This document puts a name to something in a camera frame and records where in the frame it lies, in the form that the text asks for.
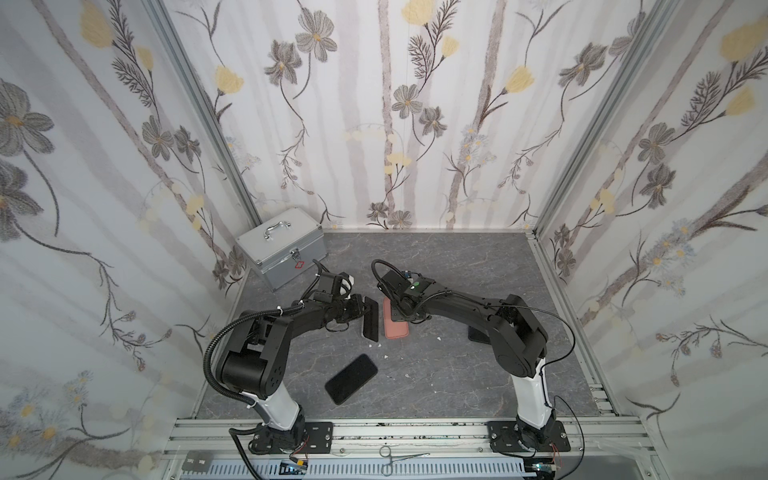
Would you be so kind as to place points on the pink phone case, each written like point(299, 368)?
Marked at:
point(393, 329)

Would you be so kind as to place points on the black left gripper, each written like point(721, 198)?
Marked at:
point(352, 309)

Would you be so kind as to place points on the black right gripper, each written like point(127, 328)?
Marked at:
point(395, 294)

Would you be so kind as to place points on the silver aluminium case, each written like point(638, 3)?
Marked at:
point(284, 247)

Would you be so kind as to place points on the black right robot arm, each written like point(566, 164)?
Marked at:
point(517, 338)

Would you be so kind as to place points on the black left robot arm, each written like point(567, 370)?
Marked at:
point(246, 360)

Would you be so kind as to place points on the black phone near right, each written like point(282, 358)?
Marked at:
point(477, 336)

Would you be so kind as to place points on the metal forceps scissors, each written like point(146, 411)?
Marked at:
point(390, 460)

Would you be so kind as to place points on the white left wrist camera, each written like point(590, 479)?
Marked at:
point(342, 285)

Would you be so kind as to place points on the aluminium corner frame post right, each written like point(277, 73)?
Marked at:
point(649, 33)

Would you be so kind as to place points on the white perforated cable tray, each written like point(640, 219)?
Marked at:
point(416, 468)

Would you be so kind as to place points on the aluminium corner frame post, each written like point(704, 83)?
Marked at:
point(649, 33)
point(200, 103)

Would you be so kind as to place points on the phone with black screen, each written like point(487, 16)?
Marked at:
point(371, 318)

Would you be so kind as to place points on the aluminium corner frame post left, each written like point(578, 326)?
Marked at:
point(200, 103)

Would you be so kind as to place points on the black phone near left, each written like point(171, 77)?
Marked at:
point(342, 386)

